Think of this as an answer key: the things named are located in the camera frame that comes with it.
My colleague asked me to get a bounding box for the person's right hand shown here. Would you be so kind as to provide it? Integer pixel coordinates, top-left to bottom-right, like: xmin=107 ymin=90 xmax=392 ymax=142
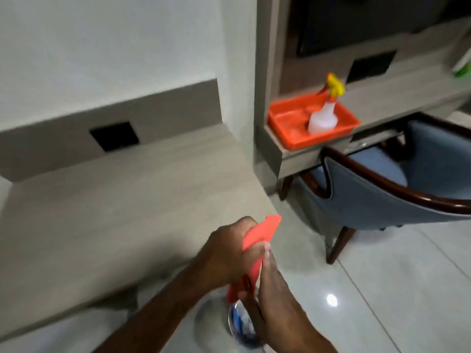
xmin=238 ymin=250 xmax=318 ymax=348

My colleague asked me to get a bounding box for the person's left hand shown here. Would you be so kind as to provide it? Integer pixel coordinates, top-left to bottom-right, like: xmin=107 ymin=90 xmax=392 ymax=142
xmin=198 ymin=216 xmax=272 ymax=291

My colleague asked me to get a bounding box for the orange cleaning cloth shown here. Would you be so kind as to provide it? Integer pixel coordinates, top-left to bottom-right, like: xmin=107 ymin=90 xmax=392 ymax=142
xmin=226 ymin=215 xmax=283 ymax=305

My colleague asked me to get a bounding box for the person's right forearm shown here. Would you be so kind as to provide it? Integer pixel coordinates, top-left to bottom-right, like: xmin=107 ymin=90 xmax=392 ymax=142
xmin=285 ymin=321 xmax=340 ymax=353

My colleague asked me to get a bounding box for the person's left forearm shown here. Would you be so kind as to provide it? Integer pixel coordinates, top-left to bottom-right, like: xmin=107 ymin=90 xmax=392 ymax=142
xmin=94 ymin=262 xmax=207 ymax=353

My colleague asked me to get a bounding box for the shiny blue metal can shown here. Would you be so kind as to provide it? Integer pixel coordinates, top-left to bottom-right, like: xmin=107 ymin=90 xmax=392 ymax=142
xmin=228 ymin=300 xmax=260 ymax=347

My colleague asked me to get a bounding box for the white round waste bin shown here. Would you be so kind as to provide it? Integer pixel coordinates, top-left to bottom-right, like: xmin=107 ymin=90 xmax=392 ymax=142
xmin=194 ymin=296 xmax=267 ymax=353

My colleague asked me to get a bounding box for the orange plastic tray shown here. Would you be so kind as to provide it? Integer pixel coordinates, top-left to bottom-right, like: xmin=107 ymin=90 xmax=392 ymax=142
xmin=267 ymin=92 xmax=362 ymax=151

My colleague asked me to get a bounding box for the grey wooden side table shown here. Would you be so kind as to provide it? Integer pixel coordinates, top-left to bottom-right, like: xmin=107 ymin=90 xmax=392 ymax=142
xmin=0 ymin=79 xmax=281 ymax=340

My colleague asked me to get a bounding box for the white spray bottle yellow trigger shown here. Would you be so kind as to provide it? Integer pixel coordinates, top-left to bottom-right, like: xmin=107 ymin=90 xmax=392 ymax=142
xmin=308 ymin=73 xmax=346 ymax=136

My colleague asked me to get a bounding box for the grey wooden desk with drawer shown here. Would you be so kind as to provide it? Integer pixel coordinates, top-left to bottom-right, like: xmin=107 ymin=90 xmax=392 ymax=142
xmin=256 ymin=0 xmax=471 ymax=180

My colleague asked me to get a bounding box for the black television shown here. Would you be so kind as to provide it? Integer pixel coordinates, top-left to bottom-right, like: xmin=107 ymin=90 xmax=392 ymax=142
xmin=296 ymin=0 xmax=471 ymax=58

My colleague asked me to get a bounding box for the white and green bottle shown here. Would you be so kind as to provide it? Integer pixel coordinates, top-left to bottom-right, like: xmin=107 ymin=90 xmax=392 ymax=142
xmin=452 ymin=48 xmax=471 ymax=78

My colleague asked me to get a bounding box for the blue armchair with wooden frame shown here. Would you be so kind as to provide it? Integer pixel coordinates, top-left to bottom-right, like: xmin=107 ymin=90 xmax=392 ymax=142
xmin=278 ymin=112 xmax=471 ymax=265

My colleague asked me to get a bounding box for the black wall socket plate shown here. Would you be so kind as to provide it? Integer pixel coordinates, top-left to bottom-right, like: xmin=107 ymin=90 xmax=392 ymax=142
xmin=346 ymin=50 xmax=397 ymax=84
xmin=89 ymin=121 xmax=140 ymax=152

